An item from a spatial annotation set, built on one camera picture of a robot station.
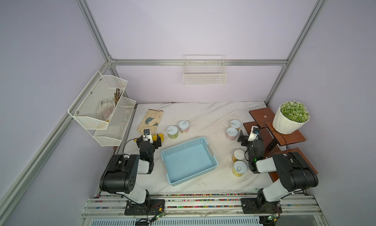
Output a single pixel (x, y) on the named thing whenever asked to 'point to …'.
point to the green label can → (172, 131)
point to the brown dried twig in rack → (117, 96)
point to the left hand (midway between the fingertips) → (149, 136)
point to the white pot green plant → (290, 117)
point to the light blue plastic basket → (185, 161)
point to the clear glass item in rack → (105, 108)
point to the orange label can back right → (235, 124)
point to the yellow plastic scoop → (154, 138)
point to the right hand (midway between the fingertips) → (248, 133)
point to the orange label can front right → (239, 154)
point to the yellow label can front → (239, 168)
